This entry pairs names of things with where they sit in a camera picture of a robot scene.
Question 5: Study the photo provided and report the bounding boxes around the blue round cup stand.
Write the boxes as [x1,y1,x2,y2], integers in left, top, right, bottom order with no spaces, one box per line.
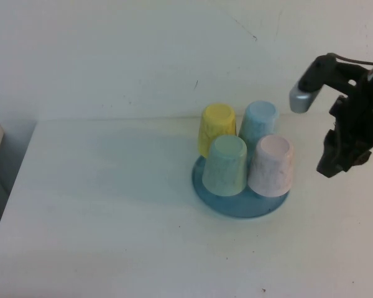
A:
[191,153,292,220]

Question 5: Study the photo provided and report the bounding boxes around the pink marbled plastic cup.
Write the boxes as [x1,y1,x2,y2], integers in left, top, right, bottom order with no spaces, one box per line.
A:
[247,133,295,198]

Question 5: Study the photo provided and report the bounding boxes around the yellow plastic cup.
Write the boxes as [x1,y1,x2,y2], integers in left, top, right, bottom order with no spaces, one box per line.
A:
[198,102,237,158]

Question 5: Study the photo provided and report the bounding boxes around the green plastic cup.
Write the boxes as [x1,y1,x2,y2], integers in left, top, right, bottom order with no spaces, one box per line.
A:
[201,135,248,197]

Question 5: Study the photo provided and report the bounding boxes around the black camera bracket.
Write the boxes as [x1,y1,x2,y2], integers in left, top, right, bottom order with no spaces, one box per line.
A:
[299,53,363,94]

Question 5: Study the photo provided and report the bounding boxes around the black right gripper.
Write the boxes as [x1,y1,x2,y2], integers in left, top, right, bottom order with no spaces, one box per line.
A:
[316,81,373,179]

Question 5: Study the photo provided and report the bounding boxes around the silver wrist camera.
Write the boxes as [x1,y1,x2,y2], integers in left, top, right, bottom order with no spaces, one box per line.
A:
[288,86,315,114]

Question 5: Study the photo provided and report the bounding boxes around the thin dark cable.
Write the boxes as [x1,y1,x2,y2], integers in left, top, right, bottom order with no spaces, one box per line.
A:
[334,54,373,66]

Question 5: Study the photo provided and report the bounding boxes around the blue plastic cup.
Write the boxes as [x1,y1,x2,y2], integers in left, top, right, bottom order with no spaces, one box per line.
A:
[238,101,280,162]

